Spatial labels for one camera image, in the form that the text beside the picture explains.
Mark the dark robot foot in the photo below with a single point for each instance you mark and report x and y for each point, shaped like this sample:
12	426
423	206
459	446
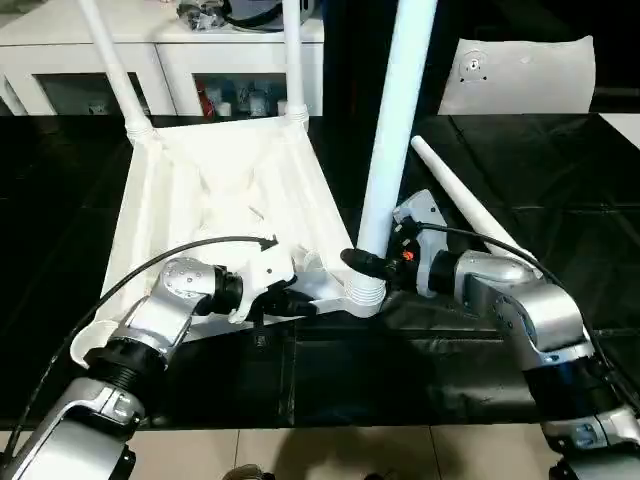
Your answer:
250	472
380	476

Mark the white flat board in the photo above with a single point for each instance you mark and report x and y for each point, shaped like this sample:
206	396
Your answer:
622	132

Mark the white plastic table top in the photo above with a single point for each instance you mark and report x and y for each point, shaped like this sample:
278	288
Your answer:
200	200

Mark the black table mat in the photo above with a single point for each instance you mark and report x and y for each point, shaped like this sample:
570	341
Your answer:
350	375

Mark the grey helmet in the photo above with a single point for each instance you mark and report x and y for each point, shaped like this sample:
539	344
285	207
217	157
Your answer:
270	12

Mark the dark robot right foot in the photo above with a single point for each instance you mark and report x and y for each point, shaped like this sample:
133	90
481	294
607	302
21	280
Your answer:
380	476

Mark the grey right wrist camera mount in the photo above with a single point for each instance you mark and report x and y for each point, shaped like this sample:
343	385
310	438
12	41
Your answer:
425	220

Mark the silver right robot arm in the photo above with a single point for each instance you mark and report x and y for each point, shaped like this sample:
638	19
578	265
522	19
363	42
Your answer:
540	310

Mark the white glass-door cabinet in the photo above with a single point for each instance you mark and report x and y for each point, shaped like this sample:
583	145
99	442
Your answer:
60	60

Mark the red packet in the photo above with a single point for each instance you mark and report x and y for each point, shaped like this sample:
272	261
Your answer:
202	97

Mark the black box with gold label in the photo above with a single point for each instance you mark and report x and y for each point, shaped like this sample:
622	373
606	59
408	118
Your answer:
350	55

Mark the white bag with round fitting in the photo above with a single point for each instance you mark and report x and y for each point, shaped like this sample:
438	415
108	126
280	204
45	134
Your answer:
525	75

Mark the black tangled items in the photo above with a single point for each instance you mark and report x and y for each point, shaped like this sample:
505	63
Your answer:
200	12

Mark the dark robot left foot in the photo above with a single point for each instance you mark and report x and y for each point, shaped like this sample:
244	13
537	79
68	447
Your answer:
250	472

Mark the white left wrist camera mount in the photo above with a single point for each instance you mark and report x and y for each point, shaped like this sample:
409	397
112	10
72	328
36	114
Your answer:
265	265

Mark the white plastic table leg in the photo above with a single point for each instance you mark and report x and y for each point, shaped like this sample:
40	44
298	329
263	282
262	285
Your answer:
117	75
295	60
465	200
395	125

